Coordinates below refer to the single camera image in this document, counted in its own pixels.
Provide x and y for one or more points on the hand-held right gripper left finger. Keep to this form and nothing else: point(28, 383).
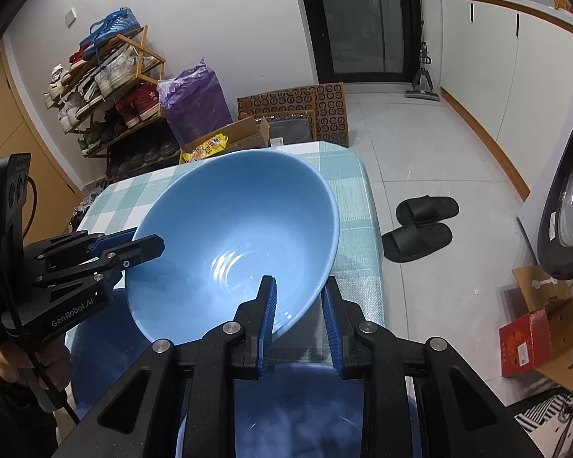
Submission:
point(267, 324)

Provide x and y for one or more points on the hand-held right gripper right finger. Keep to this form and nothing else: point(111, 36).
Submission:
point(332, 329)

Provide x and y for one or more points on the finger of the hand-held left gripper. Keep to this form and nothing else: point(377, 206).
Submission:
point(143, 250)
point(112, 241)

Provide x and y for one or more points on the light blue bowl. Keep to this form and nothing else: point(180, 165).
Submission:
point(238, 229)
point(105, 358)

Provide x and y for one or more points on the dark blue bowl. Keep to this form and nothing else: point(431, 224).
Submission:
point(296, 415)

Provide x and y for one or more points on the person's left hand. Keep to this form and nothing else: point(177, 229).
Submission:
point(57, 362)

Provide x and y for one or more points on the pile of dark shoes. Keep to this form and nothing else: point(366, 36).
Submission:
point(88, 200)

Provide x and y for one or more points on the teal checkered tablecloth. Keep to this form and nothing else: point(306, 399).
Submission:
point(358, 248)

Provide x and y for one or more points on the yellow snack packet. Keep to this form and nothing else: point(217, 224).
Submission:
point(205, 149)

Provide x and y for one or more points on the black slipper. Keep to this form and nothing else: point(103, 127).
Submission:
point(415, 243)
point(427, 210)

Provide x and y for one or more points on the wooden shoe rack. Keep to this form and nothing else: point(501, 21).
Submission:
point(145, 38)
point(138, 100)

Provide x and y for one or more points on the wooden door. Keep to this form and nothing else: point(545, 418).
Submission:
point(19, 129)

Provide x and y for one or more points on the plain cardboard box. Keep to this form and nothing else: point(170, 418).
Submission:
point(243, 133)

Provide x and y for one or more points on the purple plastic bag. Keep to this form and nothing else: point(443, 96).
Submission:
point(196, 100)

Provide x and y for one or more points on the silver foil bag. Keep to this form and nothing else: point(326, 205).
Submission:
point(289, 129)

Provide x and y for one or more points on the red and brown cardboard box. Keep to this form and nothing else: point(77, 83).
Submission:
point(525, 343)

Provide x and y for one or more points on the patterned cardboard box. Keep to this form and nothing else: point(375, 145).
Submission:
point(329, 109)

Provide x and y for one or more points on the black white striped mat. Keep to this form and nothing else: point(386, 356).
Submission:
point(558, 420)

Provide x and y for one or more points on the grey floor mop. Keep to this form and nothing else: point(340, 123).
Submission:
point(422, 86)

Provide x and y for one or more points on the washing machine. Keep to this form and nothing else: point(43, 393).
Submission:
point(568, 210)

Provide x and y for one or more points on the white cabinet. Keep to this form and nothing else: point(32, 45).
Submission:
point(496, 67)

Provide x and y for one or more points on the black glass door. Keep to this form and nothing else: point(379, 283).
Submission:
point(358, 14)

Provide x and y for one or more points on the orange packet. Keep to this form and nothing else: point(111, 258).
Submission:
point(562, 1)

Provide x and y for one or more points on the white light switch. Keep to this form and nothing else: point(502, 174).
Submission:
point(70, 18)

